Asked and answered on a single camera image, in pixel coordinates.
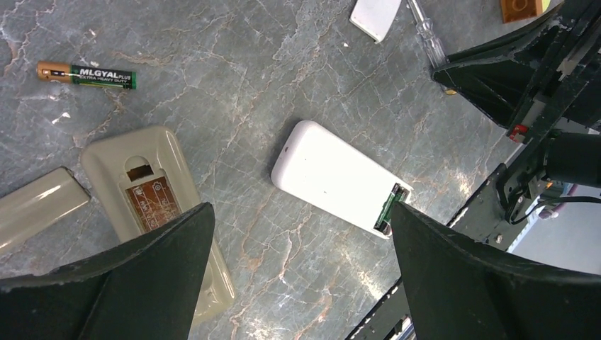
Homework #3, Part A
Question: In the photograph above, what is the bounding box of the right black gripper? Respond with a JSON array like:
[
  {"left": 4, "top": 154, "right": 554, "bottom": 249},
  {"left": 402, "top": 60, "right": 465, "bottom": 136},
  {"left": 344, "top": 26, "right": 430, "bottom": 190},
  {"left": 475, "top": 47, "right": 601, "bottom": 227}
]
[{"left": 431, "top": 1, "right": 600, "bottom": 143}]

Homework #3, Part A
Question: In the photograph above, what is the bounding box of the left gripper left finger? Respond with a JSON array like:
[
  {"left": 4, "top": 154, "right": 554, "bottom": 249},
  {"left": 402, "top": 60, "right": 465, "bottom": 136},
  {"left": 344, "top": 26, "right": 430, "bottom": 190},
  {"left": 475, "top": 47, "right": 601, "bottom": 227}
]
[{"left": 1, "top": 203, "right": 215, "bottom": 339}]

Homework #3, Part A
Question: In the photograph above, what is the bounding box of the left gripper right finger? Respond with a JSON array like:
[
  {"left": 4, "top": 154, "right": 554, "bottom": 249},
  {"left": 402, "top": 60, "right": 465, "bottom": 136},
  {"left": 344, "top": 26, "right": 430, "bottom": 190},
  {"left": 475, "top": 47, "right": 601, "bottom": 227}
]
[{"left": 391, "top": 203, "right": 600, "bottom": 339}]

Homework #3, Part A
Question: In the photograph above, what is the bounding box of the clear handle screwdriver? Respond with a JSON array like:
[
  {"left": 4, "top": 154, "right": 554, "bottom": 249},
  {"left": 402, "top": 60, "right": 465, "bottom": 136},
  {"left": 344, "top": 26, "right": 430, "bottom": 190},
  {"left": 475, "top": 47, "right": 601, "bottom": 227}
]
[{"left": 408, "top": 0, "right": 449, "bottom": 69}]

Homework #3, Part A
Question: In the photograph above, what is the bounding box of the green battery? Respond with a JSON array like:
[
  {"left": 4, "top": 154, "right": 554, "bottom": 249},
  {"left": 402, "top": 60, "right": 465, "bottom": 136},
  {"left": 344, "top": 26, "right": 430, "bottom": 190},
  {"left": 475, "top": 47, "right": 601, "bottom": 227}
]
[
  {"left": 374, "top": 183, "right": 412, "bottom": 237},
  {"left": 36, "top": 61, "right": 137, "bottom": 89}
]

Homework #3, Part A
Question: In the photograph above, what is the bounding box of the white battery cover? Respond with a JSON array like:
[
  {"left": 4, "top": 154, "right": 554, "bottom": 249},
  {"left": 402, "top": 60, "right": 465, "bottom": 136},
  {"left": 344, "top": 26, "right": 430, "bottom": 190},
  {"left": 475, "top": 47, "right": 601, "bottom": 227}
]
[{"left": 349, "top": 0, "right": 402, "bottom": 44}]

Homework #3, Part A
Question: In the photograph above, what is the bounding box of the beige battery cover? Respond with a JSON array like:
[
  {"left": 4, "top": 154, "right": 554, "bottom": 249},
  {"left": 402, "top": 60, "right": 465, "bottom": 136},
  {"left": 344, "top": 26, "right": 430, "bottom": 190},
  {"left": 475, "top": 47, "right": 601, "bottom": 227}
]
[{"left": 1, "top": 166, "right": 91, "bottom": 254}]

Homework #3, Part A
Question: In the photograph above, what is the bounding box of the white remote control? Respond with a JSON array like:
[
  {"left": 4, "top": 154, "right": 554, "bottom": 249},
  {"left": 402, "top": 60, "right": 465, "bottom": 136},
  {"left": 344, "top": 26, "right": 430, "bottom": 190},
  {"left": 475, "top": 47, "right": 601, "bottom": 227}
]
[{"left": 271, "top": 120, "right": 413, "bottom": 239}]

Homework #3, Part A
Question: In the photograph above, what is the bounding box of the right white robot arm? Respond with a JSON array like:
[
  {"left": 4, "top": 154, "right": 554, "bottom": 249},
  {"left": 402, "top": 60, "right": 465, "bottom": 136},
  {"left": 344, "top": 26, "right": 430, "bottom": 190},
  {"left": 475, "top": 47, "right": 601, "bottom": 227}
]
[{"left": 432, "top": 1, "right": 600, "bottom": 192}]

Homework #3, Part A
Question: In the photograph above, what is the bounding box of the orange yellow block stack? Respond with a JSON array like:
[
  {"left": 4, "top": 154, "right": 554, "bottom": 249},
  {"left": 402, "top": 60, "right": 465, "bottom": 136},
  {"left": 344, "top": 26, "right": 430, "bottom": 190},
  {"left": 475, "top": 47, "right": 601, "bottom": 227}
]
[{"left": 500, "top": 0, "right": 551, "bottom": 23}]

